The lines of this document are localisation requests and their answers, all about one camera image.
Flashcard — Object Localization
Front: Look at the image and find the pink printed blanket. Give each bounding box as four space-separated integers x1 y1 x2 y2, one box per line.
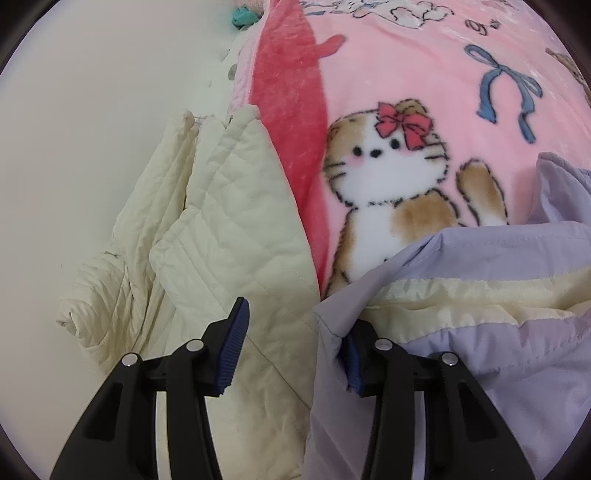
245 0 591 302

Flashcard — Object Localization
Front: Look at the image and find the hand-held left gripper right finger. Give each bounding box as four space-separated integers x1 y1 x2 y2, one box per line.
339 318 539 480

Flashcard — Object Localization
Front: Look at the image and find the cream quilted cloth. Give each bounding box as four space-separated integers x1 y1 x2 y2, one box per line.
55 104 325 480

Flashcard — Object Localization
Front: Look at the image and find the teal plush toy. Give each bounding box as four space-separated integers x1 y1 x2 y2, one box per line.
232 6 260 28

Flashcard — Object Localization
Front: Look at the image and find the white patterned bed sheet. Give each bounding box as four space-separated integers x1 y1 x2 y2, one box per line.
203 28 265 112

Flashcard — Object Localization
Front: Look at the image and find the purple padded jacket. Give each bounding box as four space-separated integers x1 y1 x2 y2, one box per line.
300 152 591 480

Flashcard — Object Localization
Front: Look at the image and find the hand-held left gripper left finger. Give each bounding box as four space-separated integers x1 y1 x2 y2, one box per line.
48 296 251 480

